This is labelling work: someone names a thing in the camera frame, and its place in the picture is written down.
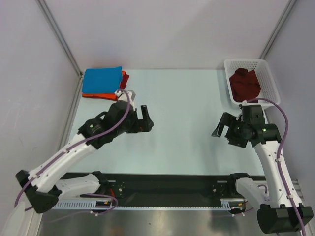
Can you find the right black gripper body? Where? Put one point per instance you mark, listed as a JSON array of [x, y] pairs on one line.
[[230, 129]]

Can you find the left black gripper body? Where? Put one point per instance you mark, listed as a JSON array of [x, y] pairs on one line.
[[133, 125]]

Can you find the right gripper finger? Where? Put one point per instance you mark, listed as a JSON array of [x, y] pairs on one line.
[[218, 130], [226, 119]]

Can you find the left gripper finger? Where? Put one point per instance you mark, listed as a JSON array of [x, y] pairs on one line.
[[144, 112], [132, 96]]

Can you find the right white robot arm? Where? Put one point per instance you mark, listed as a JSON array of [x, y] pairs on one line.
[[280, 210]]

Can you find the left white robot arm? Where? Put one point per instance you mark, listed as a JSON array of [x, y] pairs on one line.
[[43, 185]]

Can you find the folded orange t shirt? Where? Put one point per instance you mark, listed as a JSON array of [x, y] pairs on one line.
[[105, 96]]

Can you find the folded blue t shirt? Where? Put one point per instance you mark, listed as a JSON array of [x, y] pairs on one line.
[[102, 80]]

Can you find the white plastic basket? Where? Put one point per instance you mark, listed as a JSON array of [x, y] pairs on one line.
[[265, 77]]

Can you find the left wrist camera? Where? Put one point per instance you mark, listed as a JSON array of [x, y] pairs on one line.
[[122, 95]]

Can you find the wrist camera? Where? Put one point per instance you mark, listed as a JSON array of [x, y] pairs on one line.
[[122, 95], [253, 114]]

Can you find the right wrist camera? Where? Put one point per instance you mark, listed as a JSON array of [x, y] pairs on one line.
[[253, 114]]

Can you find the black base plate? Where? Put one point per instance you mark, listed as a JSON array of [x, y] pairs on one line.
[[128, 187]]

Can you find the white slotted cable duct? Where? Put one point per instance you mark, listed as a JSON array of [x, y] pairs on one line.
[[104, 204]]

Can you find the right aluminium frame post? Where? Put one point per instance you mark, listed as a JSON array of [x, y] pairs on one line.
[[279, 25]]

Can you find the aluminium frame post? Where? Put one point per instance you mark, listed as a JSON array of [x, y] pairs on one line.
[[43, 6], [279, 25]]

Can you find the left aluminium frame post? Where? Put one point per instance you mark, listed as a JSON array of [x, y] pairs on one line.
[[43, 6]]

